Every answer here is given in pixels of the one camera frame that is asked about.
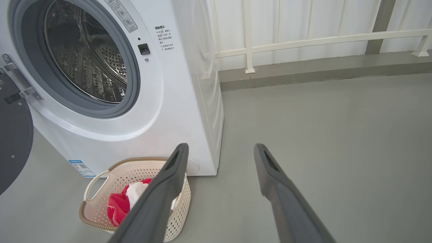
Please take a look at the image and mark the cream perforated laundry basket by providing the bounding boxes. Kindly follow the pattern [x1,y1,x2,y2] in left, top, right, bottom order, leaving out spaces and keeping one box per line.
[79,157,192,243]

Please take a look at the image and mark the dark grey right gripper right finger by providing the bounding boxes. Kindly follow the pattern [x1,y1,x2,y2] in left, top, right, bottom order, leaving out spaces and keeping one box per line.
[253,143,335,243]

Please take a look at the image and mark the red and white garment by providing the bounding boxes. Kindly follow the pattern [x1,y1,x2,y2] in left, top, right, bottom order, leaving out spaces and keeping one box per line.
[107,178,153,227]

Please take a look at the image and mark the grey warning label sticker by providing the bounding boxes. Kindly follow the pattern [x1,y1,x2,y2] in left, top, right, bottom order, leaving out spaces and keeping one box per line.
[104,0,138,33]

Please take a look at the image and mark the blue energy label sticker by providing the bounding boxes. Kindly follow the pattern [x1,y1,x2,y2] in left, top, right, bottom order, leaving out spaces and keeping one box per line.
[68,160,97,178]

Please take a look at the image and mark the white front-load washing machine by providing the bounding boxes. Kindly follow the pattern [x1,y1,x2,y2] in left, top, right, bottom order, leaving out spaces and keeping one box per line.
[0,0,224,178]

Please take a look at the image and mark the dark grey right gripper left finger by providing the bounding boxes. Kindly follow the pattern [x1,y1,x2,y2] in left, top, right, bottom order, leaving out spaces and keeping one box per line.
[108,143,189,243]

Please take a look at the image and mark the metal washer door hinge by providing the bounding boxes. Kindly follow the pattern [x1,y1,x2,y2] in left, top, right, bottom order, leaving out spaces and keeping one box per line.
[0,53,43,104]

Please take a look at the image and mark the white metal railing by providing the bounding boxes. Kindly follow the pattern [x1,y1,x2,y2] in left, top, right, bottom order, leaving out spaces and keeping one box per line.
[208,0,432,74]

